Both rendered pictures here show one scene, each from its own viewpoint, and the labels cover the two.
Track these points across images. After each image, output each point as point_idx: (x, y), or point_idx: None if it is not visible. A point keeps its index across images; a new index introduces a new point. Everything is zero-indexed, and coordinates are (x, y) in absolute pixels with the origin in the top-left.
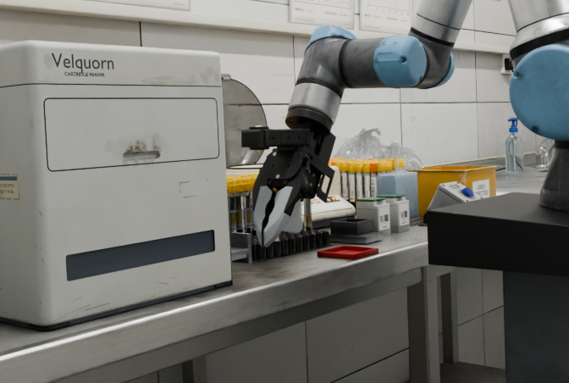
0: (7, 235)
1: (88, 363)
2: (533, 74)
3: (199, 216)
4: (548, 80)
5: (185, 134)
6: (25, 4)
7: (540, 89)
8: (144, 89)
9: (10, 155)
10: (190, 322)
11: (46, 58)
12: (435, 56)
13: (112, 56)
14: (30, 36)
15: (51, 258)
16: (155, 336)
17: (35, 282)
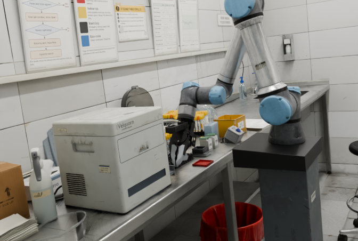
0: (105, 184)
1: (140, 223)
2: (267, 105)
3: (160, 165)
4: (271, 107)
5: (154, 138)
6: (62, 73)
7: (269, 110)
8: (142, 127)
9: (105, 158)
10: (164, 202)
11: (116, 127)
12: (227, 89)
13: (132, 119)
14: (63, 85)
15: (123, 191)
16: (156, 210)
17: (119, 199)
